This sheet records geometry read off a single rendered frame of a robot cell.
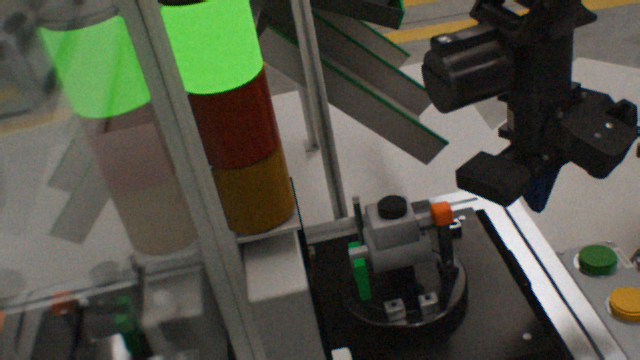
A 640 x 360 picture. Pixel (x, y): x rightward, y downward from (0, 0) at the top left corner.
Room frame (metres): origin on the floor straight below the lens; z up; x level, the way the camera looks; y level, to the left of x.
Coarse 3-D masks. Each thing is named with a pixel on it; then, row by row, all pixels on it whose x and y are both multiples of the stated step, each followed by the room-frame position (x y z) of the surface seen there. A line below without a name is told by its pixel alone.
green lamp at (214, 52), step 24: (216, 0) 0.35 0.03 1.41; (240, 0) 0.36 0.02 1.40; (168, 24) 0.35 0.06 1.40; (192, 24) 0.35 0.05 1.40; (216, 24) 0.35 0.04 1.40; (240, 24) 0.36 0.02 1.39; (192, 48) 0.35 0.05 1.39; (216, 48) 0.35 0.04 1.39; (240, 48) 0.35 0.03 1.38; (192, 72) 0.35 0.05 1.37; (216, 72) 0.35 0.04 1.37; (240, 72) 0.35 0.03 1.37
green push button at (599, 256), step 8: (584, 248) 0.58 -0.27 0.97; (592, 248) 0.57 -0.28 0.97; (600, 248) 0.57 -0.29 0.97; (608, 248) 0.57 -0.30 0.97; (584, 256) 0.56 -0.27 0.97; (592, 256) 0.56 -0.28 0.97; (600, 256) 0.56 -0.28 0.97; (608, 256) 0.56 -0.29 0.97; (616, 256) 0.56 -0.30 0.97; (584, 264) 0.55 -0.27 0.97; (592, 264) 0.55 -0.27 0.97; (600, 264) 0.55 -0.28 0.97; (608, 264) 0.54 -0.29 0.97; (616, 264) 0.55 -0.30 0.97; (592, 272) 0.55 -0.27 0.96; (600, 272) 0.54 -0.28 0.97; (608, 272) 0.54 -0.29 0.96
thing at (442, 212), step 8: (432, 208) 0.57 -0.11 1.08; (440, 208) 0.57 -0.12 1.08; (448, 208) 0.56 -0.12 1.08; (432, 216) 0.57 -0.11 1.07; (440, 216) 0.56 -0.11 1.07; (448, 216) 0.56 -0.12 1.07; (424, 224) 0.56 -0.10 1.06; (432, 224) 0.56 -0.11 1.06; (440, 224) 0.56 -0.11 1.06; (448, 224) 0.56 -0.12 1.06; (440, 232) 0.56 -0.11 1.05; (448, 232) 0.56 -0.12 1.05; (440, 240) 0.56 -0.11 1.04; (448, 240) 0.56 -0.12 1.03; (440, 248) 0.57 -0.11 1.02; (448, 248) 0.56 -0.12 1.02; (440, 256) 0.57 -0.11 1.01; (448, 256) 0.56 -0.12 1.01; (448, 264) 0.56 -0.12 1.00
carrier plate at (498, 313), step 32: (480, 224) 0.65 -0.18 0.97; (320, 256) 0.65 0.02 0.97; (480, 256) 0.60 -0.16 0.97; (320, 288) 0.60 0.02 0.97; (480, 288) 0.55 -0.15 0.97; (512, 288) 0.54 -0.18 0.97; (480, 320) 0.50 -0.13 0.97; (512, 320) 0.50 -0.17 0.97; (352, 352) 0.50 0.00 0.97; (384, 352) 0.49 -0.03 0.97; (416, 352) 0.48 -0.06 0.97; (448, 352) 0.47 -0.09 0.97; (480, 352) 0.46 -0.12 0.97; (512, 352) 0.46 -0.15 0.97; (544, 352) 0.45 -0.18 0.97
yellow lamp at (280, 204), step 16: (272, 160) 0.36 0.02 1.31; (224, 176) 0.35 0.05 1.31; (240, 176) 0.35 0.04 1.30; (256, 176) 0.35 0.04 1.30; (272, 176) 0.35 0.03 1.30; (288, 176) 0.37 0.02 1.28; (224, 192) 0.35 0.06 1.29; (240, 192) 0.35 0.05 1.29; (256, 192) 0.35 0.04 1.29; (272, 192) 0.35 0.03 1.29; (288, 192) 0.36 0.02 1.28; (224, 208) 0.36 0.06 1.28; (240, 208) 0.35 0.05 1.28; (256, 208) 0.35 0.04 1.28; (272, 208) 0.35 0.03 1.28; (288, 208) 0.36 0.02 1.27; (240, 224) 0.35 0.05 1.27; (256, 224) 0.35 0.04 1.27; (272, 224) 0.35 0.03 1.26
